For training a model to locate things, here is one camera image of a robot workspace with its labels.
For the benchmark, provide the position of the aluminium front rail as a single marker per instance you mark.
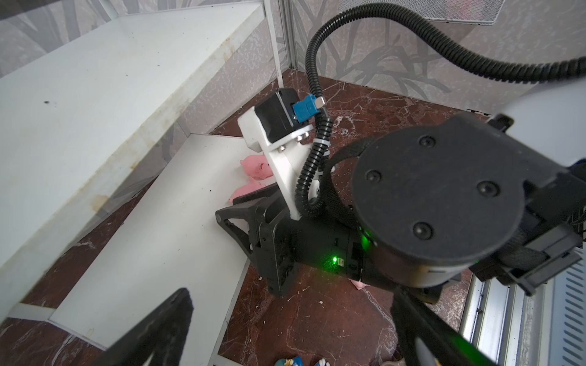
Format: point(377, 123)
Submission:
point(512, 328)

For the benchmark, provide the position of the pink toy in basket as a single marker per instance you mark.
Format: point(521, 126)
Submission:
point(462, 9)

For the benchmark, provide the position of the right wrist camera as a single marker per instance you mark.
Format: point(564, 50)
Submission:
point(279, 142)

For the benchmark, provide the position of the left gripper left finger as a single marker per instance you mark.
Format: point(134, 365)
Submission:
point(159, 339)

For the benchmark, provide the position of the blue figurine left upper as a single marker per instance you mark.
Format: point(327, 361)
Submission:
point(296, 361)

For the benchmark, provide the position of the pink pig toy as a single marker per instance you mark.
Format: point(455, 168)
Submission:
point(256, 167)
point(250, 187)

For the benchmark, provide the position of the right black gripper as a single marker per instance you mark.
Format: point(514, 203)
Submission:
point(277, 246)

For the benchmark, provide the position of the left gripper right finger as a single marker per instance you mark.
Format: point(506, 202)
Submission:
point(425, 339)

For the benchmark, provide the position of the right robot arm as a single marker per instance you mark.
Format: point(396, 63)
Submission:
point(413, 208)

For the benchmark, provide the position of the white two-tier shelf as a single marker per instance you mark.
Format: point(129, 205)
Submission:
point(102, 148)

